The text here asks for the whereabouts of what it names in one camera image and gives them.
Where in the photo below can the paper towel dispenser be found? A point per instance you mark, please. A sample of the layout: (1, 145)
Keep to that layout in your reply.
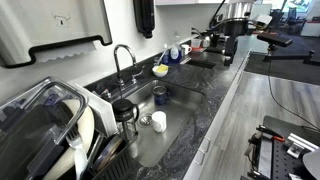
(28, 27)

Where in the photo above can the white bowl with sponge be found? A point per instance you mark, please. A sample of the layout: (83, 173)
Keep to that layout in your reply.
(158, 74)

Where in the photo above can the white cabinet front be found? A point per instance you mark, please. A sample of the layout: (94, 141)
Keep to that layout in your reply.
(207, 148)

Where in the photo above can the orange handled clamp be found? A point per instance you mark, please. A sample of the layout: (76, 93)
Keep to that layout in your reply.
(274, 134)

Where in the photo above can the black camera on stand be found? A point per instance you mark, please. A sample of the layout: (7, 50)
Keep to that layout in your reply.
(275, 39)

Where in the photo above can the white mug with red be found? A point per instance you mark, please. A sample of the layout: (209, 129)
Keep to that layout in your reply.
(186, 49)

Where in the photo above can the stainless steel sink basin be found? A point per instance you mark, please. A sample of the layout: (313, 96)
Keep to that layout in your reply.
(150, 146)

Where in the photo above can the yellow sponge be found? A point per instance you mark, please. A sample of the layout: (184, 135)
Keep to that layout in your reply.
(162, 68)

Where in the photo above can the black wall soap dispenser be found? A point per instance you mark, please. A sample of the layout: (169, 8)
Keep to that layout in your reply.
(144, 17)

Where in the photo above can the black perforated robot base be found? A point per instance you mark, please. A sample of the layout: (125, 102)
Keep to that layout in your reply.
(298, 158)

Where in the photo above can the white cutting board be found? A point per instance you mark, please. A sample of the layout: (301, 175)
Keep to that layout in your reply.
(102, 108)

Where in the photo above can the blue dish soap bottle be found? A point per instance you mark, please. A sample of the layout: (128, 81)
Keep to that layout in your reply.
(175, 51)

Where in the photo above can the white ceramic cup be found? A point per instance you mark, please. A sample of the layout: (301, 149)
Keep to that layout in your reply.
(159, 121)

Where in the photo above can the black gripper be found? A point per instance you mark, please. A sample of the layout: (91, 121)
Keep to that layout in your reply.
(231, 45)

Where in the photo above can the sink drain strainer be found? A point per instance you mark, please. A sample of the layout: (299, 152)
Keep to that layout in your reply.
(145, 120)

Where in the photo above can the black glass french press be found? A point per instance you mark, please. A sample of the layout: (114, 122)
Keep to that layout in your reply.
(126, 115)

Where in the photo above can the black dish drying rack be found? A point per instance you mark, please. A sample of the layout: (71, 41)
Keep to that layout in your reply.
(110, 160)

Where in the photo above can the blue steel-lined mug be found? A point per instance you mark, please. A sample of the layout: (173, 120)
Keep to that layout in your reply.
(161, 95)

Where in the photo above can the clear plastic container lid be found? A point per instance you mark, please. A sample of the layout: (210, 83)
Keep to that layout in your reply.
(33, 127)

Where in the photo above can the white plastic fork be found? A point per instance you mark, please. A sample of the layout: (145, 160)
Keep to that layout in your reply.
(75, 141)

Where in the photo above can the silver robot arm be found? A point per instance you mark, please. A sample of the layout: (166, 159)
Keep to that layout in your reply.
(234, 24)

